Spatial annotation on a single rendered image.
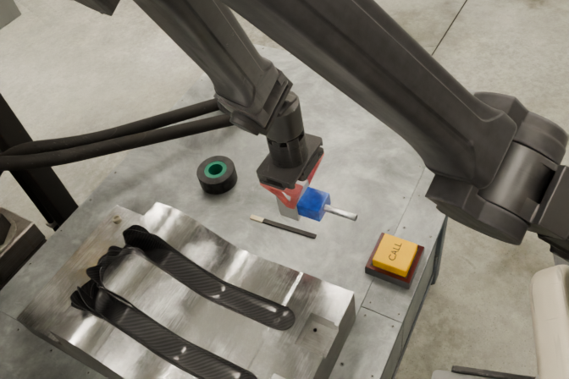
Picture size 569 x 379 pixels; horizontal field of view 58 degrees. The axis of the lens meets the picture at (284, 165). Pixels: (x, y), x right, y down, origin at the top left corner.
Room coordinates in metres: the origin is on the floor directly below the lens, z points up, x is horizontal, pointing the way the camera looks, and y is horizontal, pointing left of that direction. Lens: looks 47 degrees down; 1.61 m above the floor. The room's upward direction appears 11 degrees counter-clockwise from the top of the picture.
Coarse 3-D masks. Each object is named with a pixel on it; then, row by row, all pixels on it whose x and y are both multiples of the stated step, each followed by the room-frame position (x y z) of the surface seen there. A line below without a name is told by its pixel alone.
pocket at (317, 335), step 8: (312, 320) 0.36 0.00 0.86; (320, 320) 0.35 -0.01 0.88; (328, 320) 0.35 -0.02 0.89; (304, 328) 0.34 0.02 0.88; (312, 328) 0.35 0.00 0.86; (320, 328) 0.35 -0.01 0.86; (328, 328) 0.35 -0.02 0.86; (336, 328) 0.34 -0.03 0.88; (304, 336) 0.34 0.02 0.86; (312, 336) 0.34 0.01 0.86; (320, 336) 0.34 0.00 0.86; (328, 336) 0.33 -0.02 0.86; (304, 344) 0.33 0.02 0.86; (312, 344) 0.33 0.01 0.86; (320, 344) 0.32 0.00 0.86; (328, 344) 0.32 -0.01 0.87; (320, 352) 0.31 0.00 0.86; (328, 352) 0.31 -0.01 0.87
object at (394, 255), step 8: (384, 240) 0.50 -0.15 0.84; (392, 240) 0.49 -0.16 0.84; (400, 240) 0.49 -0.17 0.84; (384, 248) 0.48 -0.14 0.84; (392, 248) 0.48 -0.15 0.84; (400, 248) 0.47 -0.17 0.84; (408, 248) 0.47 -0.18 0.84; (416, 248) 0.47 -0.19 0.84; (376, 256) 0.47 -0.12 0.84; (384, 256) 0.46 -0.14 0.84; (392, 256) 0.46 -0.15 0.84; (400, 256) 0.46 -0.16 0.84; (408, 256) 0.46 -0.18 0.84; (376, 264) 0.46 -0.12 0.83; (384, 264) 0.45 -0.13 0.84; (392, 264) 0.45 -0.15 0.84; (400, 264) 0.44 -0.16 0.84; (408, 264) 0.44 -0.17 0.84; (400, 272) 0.43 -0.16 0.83
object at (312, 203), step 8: (304, 184) 0.55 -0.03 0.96; (304, 192) 0.55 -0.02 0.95; (312, 192) 0.54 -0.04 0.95; (320, 192) 0.54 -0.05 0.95; (280, 200) 0.54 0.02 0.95; (304, 200) 0.53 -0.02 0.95; (312, 200) 0.52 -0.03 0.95; (320, 200) 0.52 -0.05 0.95; (328, 200) 0.53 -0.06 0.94; (280, 208) 0.54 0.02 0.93; (288, 208) 0.53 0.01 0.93; (296, 208) 0.52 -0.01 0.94; (304, 208) 0.52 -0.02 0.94; (312, 208) 0.51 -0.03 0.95; (320, 208) 0.51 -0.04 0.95; (328, 208) 0.51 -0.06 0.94; (336, 208) 0.51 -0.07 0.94; (288, 216) 0.53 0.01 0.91; (296, 216) 0.52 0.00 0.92; (304, 216) 0.52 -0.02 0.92; (312, 216) 0.51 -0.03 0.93; (320, 216) 0.50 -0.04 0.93; (344, 216) 0.49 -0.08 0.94; (352, 216) 0.48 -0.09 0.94
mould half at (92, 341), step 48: (96, 240) 0.60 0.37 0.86; (192, 240) 0.52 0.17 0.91; (48, 288) 0.51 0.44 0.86; (144, 288) 0.44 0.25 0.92; (288, 288) 0.41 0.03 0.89; (336, 288) 0.39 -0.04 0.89; (48, 336) 0.42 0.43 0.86; (96, 336) 0.37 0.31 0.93; (192, 336) 0.37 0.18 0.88; (240, 336) 0.35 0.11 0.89; (288, 336) 0.33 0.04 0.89; (336, 336) 0.33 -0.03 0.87
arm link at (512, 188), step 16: (512, 144) 0.28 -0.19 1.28; (512, 160) 0.27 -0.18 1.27; (528, 160) 0.26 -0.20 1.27; (544, 160) 0.26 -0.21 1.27; (496, 176) 0.26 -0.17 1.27; (512, 176) 0.26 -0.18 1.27; (528, 176) 0.25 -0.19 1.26; (544, 176) 0.26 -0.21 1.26; (560, 176) 0.25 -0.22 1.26; (480, 192) 0.25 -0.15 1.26; (496, 192) 0.25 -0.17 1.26; (512, 192) 0.25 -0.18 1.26; (528, 192) 0.25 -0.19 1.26; (544, 192) 0.26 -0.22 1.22; (560, 192) 0.24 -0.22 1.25; (512, 208) 0.24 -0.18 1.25; (528, 208) 0.24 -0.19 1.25; (544, 208) 0.23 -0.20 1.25; (560, 208) 0.23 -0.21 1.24; (528, 224) 0.23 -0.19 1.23; (544, 224) 0.22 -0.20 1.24; (560, 224) 0.22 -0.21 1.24
